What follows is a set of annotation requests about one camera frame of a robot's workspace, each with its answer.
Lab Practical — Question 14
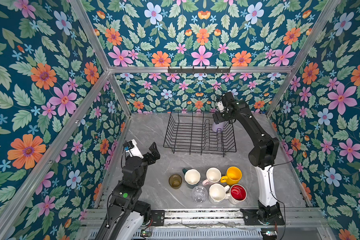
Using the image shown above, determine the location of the white mug red inside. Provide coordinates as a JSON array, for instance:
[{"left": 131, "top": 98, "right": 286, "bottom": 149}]
[{"left": 229, "top": 184, "right": 247, "bottom": 205}]

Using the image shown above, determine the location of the clear glass cup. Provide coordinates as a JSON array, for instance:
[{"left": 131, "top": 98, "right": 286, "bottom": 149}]
[{"left": 192, "top": 186, "right": 208, "bottom": 204}]

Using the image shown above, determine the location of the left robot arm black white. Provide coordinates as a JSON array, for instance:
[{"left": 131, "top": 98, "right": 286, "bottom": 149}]
[{"left": 96, "top": 140, "right": 161, "bottom": 240}]

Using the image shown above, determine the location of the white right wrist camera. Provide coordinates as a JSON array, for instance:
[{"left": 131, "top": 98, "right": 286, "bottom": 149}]
[{"left": 217, "top": 101, "right": 225, "bottom": 112}]

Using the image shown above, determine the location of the aluminium frame post back left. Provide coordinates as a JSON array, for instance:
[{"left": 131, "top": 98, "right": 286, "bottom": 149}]
[{"left": 70, "top": 1, "right": 131, "bottom": 119}]

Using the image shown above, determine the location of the black wire dish rack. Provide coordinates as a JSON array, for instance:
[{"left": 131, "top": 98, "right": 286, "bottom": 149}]
[{"left": 163, "top": 111, "right": 237, "bottom": 157}]

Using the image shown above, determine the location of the yellow mug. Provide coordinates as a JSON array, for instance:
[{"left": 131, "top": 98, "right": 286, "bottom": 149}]
[{"left": 220, "top": 167, "right": 242, "bottom": 186}]

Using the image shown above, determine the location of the lilac plastic cup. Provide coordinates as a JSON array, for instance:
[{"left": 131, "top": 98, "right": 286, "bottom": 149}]
[{"left": 212, "top": 122, "right": 226, "bottom": 133}]

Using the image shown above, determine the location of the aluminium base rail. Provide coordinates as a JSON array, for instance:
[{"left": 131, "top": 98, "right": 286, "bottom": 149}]
[{"left": 83, "top": 206, "right": 331, "bottom": 229}]

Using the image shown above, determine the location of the black hook rail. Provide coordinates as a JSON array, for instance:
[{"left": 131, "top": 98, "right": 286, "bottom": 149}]
[{"left": 167, "top": 66, "right": 231, "bottom": 75}]

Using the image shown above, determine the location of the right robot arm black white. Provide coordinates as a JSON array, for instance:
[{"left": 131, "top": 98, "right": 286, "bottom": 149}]
[{"left": 213, "top": 92, "right": 286, "bottom": 226}]

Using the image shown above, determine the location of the amber textured glass cup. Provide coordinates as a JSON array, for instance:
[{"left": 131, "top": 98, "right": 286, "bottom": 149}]
[{"left": 169, "top": 174, "right": 183, "bottom": 190}]

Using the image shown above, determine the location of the green mug cream inside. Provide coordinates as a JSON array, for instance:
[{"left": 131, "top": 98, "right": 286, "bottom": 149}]
[{"left": 182, "top": 169, "right": 201, "bottom": 189}]

